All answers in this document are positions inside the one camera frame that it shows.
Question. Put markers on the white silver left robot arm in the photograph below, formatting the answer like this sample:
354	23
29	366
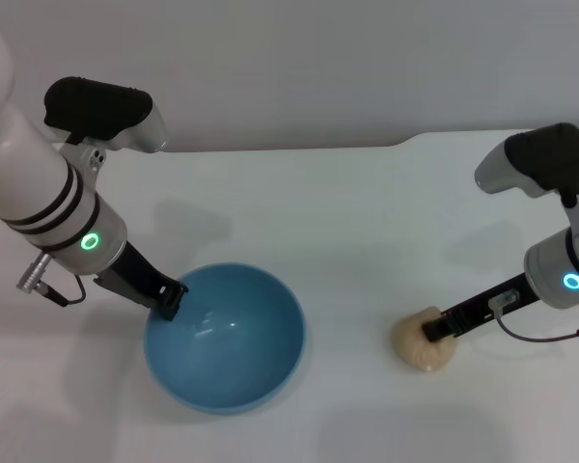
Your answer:
38	183

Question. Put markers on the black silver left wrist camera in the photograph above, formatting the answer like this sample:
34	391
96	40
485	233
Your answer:
96	111

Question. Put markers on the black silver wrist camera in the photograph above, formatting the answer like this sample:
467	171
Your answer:
535	159
96	111

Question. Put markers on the beige egg yolk pastry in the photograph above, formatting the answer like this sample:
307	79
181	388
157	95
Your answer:
415	349

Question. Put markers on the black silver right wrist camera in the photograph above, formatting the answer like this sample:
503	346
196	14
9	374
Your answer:
535	159

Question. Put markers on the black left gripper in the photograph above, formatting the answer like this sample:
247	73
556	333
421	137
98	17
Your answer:
135	280

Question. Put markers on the blue bowl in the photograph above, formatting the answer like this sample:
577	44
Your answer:
227	347

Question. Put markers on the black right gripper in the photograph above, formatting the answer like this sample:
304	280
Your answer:
482	308

